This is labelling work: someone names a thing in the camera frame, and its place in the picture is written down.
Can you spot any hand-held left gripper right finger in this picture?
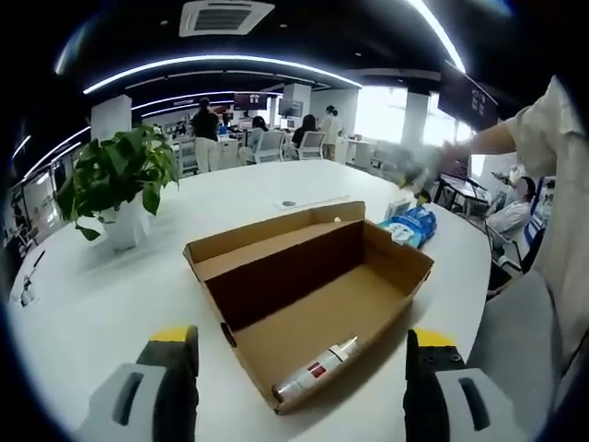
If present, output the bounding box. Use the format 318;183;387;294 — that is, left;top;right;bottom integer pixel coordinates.
403;327;521;442

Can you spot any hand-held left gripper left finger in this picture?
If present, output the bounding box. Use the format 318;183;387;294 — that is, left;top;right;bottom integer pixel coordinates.
73;324;202;442

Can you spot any green potted plant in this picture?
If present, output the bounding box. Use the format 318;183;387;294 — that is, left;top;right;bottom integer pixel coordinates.
54;124;181;252

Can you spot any white square pillar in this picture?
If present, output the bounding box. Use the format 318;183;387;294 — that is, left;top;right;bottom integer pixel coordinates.
90;95;133;144

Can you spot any white printed carton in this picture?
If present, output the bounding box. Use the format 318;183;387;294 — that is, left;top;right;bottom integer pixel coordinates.
385;196;418;220

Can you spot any red wall screen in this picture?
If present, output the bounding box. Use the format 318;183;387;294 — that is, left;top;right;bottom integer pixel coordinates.
233;91;269;111

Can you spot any white office chair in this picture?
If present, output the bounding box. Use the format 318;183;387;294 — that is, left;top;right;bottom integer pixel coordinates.
298;131;327;161
252;131;286;163

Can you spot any ceiling air conditioner vent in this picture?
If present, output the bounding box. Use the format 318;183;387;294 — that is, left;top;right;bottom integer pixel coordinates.
179;0;276;39

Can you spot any brown cardboard shoe box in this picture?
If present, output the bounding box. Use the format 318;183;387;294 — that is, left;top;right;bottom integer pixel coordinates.
182;201;436;416

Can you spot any blue wet wipes pack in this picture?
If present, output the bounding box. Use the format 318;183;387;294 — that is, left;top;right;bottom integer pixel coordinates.
376;214;427;250

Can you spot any small white black gadget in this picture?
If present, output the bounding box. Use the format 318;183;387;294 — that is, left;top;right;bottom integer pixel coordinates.
17;271;40;308

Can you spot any long ceiling light strip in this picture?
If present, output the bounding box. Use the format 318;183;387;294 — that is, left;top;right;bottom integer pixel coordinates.
82;54;364;96

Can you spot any person's light shirt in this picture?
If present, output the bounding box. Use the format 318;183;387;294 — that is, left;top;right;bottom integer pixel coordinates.
499;76;589;397

